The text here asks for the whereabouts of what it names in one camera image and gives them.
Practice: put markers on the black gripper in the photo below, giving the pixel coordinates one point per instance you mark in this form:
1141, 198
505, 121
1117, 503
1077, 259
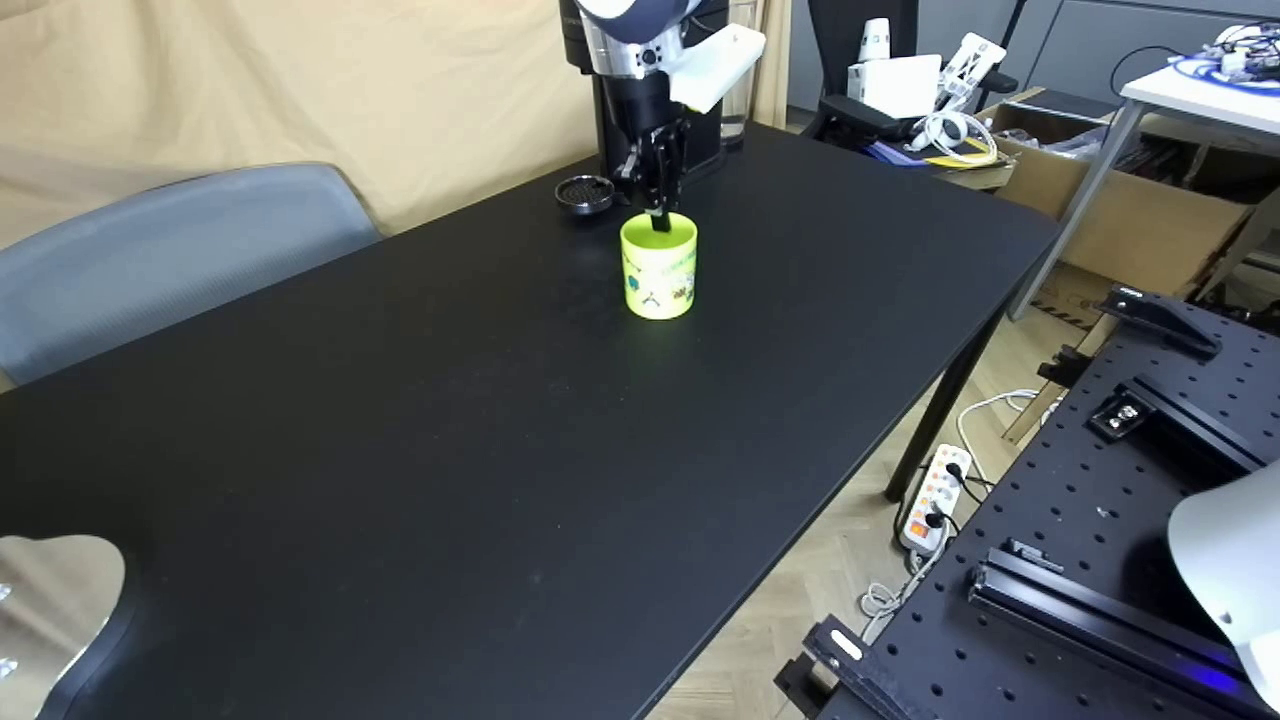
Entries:
641, 105

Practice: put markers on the yellow-green printed mug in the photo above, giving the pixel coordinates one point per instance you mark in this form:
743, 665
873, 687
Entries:
656, 272

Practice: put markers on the black round lens cap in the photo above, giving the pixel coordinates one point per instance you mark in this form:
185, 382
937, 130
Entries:
587, 198

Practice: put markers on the white plastic bottle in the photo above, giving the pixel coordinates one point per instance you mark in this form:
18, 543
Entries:
873, 40

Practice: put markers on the beige fabric backdrop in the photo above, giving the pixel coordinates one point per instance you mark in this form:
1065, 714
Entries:
292, 82

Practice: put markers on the white power strip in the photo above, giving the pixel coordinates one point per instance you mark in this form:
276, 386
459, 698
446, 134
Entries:
934, 496

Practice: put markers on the gray plastic chair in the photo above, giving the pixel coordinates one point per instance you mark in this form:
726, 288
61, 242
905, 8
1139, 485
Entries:
163, 263

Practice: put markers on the brown cardboard box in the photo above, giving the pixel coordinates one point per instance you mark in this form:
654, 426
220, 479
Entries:
1144, 215

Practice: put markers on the black stapler-like clamp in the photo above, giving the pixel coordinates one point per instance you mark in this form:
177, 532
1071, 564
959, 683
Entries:
1160, 322

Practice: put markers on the white table with gray legs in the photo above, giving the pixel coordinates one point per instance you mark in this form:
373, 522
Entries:
1203, 102

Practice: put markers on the black perforated breadboard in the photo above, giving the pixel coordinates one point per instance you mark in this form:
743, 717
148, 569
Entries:
1065, 587

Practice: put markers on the white rounded lamp shade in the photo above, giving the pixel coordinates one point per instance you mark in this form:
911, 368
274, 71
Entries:
1240, 574

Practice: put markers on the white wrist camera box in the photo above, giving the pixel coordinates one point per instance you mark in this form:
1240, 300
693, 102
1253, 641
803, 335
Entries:
722, 64

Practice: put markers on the small black mount block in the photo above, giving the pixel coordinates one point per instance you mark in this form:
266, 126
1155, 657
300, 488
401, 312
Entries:
1121, 419

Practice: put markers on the black aluminium rail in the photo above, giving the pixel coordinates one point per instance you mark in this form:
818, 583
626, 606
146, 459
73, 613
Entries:
1106, 618

